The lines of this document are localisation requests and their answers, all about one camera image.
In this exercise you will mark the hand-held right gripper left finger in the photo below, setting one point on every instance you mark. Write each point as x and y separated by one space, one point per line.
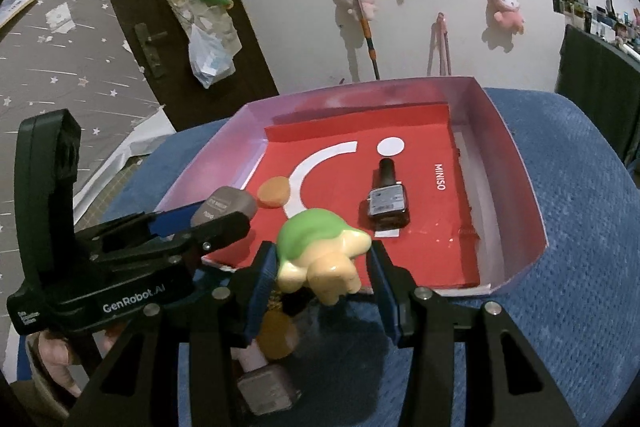
262 287

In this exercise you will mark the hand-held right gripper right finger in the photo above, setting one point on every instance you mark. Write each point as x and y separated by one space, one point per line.
381 292

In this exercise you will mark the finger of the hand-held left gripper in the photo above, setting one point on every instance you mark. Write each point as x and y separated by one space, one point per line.
220 229
170 219

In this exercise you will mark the grey square block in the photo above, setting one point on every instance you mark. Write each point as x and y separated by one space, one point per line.
230 202

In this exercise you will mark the green-capped toy figure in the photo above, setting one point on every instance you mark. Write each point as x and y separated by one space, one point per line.
310 232

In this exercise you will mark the pink nail polish bottle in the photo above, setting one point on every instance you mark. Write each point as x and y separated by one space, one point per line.
265 394

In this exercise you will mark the pink cardboard box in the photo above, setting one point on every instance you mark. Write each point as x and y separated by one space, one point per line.
350 99

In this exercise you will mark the person's left hand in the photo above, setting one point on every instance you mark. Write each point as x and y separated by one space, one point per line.
50 357

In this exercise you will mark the orange rounded object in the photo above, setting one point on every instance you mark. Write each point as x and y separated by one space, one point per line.
277 334

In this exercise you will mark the green cutting mat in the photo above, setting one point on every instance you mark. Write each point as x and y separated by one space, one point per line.
115 187

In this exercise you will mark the orange oval piece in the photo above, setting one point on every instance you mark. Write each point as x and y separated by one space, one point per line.
274 192

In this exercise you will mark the black nail polish bottle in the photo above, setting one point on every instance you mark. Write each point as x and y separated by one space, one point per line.
387 202

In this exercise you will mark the red printed paper liner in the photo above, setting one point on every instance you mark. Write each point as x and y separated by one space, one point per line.
330 187

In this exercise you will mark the clear plastic bag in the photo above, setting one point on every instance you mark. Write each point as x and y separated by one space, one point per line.
207 62

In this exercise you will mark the grey star-print cloth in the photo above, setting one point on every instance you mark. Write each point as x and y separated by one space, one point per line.
60 82

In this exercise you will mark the white paper tag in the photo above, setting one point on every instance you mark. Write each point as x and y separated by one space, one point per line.
60 16

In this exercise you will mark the pink sticks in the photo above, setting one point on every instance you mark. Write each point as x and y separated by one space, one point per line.
440 42

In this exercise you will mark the pink plush hamster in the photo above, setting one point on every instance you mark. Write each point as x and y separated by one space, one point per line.
507 4

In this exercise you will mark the row of small shelf items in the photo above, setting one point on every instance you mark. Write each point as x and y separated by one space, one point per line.
610 14

